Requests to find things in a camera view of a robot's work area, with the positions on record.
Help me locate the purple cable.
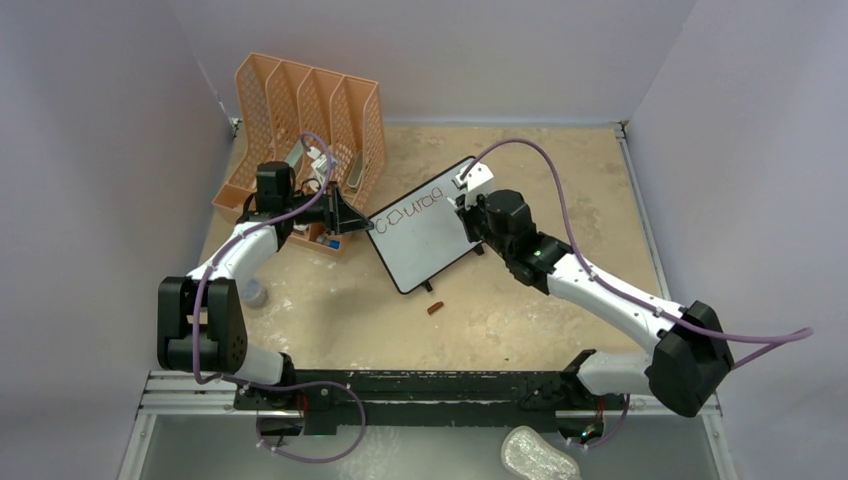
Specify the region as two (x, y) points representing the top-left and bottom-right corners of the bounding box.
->
(458, 139), (815, 369)
(190, 132), (367, 465)

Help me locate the clear plastic jar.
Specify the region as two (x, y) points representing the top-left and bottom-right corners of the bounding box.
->
(239, 278), (268, 309)

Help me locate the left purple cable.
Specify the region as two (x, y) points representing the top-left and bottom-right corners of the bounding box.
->
(190, 132), (367, 465)

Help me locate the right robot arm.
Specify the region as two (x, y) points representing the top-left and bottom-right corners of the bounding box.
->
(453, 190), (735, 418)

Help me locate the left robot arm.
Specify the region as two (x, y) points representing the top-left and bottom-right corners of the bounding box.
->
(157, 162), (374, 409)

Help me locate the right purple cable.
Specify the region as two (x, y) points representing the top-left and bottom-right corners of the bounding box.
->
(458, 139), (815, 369)

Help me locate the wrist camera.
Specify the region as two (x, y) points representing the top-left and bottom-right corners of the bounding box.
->
(449, 163), (495, 210)
(303, 151), (335, 189)

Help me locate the silver foil pouch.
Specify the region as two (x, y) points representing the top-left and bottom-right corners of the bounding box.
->
(500, 426), (582, 480)

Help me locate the grey eraser block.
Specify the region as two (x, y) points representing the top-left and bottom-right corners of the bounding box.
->
(284, 142), (304, 174)

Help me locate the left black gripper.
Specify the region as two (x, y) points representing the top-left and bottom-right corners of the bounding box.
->
(284, 182), (373, 236)

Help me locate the grey rounded case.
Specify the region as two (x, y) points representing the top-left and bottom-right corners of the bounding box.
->
(346, 152), (364, 191)

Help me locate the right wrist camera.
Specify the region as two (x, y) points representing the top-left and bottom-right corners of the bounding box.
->
(449, 163), (495, 210)

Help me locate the black framed whiteboard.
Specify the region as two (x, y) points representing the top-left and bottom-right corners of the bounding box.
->
(367, 156), (476, 295)

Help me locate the peach plastic file organizer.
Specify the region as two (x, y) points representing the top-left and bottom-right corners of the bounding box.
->
(213, 53), (387, 224)

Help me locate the metal whiteboard stand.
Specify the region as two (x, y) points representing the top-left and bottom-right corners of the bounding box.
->
(419, 242), (485, 293)

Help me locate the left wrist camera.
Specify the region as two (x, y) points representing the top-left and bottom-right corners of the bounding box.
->
(303, 151), (335, 189)

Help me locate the brown marker cap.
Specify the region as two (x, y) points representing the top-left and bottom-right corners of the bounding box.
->
(427, 301), (444, 316)

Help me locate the aluminium frame rail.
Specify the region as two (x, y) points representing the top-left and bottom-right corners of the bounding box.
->
(695, 370), (725, 413)

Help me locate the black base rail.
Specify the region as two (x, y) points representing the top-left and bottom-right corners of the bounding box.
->
(234, 367), (624, 435)

